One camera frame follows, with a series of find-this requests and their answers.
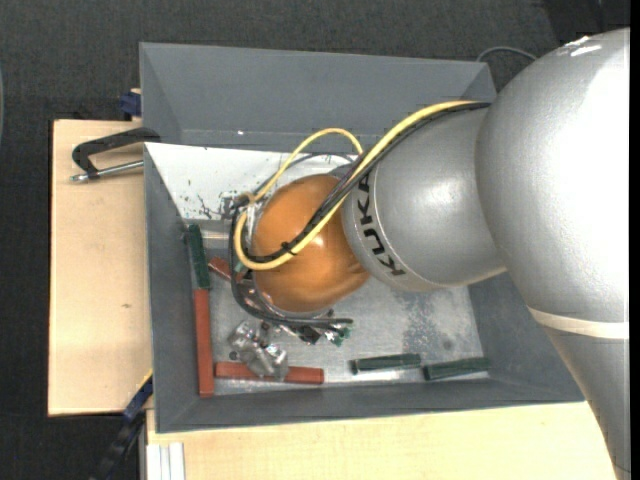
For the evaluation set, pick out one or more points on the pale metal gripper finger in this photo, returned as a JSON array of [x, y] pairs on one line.
[[245, 334], [272, 360]]

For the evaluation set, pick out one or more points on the red-brown flat block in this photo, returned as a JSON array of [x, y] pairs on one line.
[[220, 267], [203, 343], [305, 374]]

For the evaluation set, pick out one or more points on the dark green flat block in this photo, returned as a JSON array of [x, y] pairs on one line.
[[456, 368], [199, 258], [385, 363]]

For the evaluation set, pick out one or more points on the pale flat board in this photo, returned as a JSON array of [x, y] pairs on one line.
[[95, 268]]

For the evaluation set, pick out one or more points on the grey metal bin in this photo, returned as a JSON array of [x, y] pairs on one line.
[[300, 93]]

